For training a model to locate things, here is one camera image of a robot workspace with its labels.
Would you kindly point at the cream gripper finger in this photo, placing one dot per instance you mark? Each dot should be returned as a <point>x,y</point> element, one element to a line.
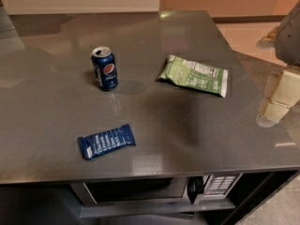
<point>282,92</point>

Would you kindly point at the blue rxbar blueberry wrapper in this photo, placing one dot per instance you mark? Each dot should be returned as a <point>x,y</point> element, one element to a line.
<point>105,142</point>

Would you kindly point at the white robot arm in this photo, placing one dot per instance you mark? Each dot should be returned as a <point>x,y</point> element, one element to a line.
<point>287,41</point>

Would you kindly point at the green chip bag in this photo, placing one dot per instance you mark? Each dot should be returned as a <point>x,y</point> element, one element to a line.
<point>195,75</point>

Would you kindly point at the stainless steel microwave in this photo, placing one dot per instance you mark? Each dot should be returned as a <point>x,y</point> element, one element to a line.
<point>192,190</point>

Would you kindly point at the blue pepsi can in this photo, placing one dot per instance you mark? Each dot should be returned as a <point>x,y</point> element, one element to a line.
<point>105,69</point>

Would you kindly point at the dark under-table shelf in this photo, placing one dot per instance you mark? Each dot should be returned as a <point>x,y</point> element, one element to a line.
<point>75,207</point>

